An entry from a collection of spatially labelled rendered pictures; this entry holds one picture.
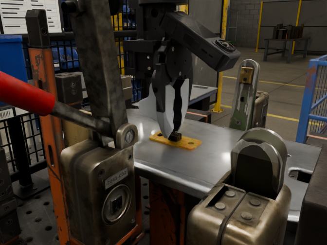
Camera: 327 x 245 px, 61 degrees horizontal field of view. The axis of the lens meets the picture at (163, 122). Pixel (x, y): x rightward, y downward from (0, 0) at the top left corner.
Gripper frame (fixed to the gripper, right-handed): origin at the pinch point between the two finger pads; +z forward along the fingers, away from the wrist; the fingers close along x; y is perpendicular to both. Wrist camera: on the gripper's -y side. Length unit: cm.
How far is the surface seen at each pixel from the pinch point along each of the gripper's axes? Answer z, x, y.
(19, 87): -11.4, 24.6, -1.2
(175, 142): 1.9, 1.1, -0.9
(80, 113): -7.7, 18.9, -0.9
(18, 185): 31, 0, 57
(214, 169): 2.2, 5.0, -9.4
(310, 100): 35, -178, 0
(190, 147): 1.9, 1.4, -3.7
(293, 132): 101, -291, 24
